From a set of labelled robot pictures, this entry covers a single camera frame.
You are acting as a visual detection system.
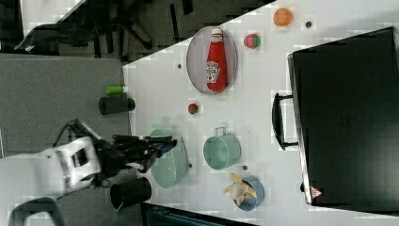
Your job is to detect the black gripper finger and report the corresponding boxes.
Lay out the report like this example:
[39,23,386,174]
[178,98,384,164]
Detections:
[138,136,173,144]
[139,140,177,173]

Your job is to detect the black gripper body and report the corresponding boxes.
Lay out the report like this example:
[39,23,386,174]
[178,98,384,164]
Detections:
[93,135,147,187]

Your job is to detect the black toaster oven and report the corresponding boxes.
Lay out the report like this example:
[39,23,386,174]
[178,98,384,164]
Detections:
[288,27,399,215]

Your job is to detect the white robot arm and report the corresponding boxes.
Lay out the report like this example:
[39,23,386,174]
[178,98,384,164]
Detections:
[1,120,178,226]

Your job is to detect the small red tomato toy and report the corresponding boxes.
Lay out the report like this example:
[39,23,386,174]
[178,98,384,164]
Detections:
[188,104,199,115]

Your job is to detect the black clamp lower left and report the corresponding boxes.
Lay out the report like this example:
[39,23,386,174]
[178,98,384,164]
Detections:
[110,178,152,209]

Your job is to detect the black clamp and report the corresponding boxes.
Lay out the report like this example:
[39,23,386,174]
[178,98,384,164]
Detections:
[110,178,152,209]
[99,97,136,115]

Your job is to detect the black clamp upper left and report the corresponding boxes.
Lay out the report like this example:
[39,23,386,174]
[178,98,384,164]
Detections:
[99,97,136,115]

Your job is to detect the green metal pot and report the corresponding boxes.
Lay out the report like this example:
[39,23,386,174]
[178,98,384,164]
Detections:
[203,127,241,170]

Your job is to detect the green marker cap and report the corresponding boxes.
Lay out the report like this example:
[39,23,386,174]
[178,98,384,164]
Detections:
[105,86,128,95]

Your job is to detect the red ketchup bottle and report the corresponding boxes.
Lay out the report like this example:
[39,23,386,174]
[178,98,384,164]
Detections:
[205,28,227,92]

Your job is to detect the peeled banana toy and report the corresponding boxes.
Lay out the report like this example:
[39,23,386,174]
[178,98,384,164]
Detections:
[223,172,257,206]

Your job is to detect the grey round plate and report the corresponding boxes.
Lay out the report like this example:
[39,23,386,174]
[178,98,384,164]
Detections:
[186,26,237,94]

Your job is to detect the blue bowl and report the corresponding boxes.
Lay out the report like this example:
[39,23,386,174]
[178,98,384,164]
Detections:
[233,176,264,212]

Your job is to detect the red green strawberry toy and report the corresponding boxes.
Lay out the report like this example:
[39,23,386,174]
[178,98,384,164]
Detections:
[244,34,261,49]

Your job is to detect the orange fruit toy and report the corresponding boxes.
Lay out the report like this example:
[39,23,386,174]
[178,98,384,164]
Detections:
[273,8,294,26]

